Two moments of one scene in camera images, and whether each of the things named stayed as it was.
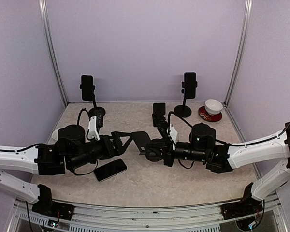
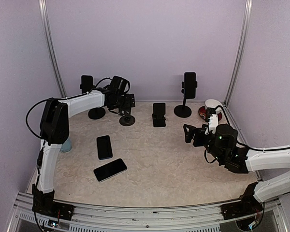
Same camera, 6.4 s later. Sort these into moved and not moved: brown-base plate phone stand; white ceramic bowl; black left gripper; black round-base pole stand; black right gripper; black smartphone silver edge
Moved: brown-base plate phone stand; black right gripper; black left gripper
Not moved: black smartphone silver edge; black round-base pole stand; white ceramic bowl
